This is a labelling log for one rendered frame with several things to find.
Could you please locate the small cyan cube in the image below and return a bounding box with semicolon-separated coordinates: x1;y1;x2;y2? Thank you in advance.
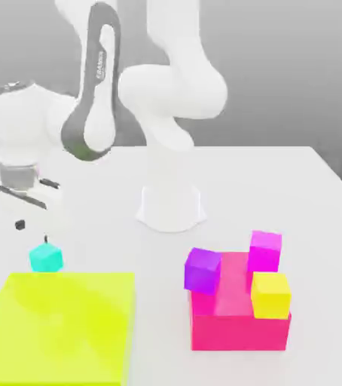
28;242;64;273

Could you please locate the small yellow cube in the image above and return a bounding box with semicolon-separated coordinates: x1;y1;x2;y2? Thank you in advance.
250;271;292;320

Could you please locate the small purple cube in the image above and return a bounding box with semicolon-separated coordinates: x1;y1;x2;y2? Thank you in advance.
183;247;222;296

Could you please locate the small magenta cube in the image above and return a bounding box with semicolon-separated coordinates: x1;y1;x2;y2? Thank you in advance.
246;230;282;274

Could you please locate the large pink box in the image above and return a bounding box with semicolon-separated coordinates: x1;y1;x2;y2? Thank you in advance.
190;251;292;351

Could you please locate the large yellow-green box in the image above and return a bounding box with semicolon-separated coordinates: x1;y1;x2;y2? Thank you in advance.
0;271;136;386

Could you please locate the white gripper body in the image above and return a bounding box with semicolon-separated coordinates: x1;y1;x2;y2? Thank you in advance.
0;179;64;225

